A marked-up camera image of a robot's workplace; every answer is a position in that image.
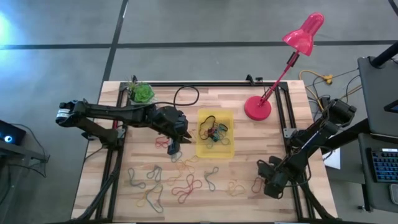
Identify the small black rubber band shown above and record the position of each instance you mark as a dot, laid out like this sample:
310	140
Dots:
219	126

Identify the small dark red rubber band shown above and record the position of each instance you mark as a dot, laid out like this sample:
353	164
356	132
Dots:
212	130

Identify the green succulent in patterned pot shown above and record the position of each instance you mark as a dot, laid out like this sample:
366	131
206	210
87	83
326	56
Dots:
143	93

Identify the black stand leg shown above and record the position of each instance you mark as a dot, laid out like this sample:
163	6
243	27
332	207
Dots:
351	135

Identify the white paper sheet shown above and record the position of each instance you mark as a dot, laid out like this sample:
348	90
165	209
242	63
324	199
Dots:
334	161

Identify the backlit computer keyboard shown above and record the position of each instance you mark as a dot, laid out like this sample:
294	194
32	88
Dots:
385	165

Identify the large red rubber band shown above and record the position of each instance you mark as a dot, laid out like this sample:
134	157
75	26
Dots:
188	188

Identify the rubber bands inside tray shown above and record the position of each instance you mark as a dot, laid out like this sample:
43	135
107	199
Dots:
155	203

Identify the grey metal stand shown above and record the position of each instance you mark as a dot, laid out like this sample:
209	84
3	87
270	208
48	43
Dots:
18	152

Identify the grey computer mouse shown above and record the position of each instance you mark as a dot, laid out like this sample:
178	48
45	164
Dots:
395	194

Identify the black tablet with blue screen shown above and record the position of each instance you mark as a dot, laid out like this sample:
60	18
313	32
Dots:
392	107

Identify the red desk lamp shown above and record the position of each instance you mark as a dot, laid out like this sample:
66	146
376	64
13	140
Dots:
257	109

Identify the black pole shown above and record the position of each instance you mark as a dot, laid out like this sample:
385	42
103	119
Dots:
385	54

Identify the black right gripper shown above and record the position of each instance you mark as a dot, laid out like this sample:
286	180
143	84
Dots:
273	171

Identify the grey side desk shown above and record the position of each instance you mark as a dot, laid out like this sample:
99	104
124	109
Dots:
379	93

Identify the black box with blue light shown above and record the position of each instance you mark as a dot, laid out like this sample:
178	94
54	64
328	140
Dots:
15	133

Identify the black camera clamp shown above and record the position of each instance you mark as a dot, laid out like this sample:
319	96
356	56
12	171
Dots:
249	80

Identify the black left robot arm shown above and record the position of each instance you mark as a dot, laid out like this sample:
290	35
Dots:
102	112

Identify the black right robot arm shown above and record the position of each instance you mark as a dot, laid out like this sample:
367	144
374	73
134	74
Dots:
311	143

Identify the large black rubber band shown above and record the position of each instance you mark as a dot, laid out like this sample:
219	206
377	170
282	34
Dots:
200	128

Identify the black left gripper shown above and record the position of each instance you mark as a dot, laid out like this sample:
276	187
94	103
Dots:
169	121

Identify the long yellow rubber band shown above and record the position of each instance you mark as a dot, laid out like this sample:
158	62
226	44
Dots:
183	168

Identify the yellow translucent plastic bin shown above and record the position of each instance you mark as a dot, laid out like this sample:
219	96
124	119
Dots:
217	152

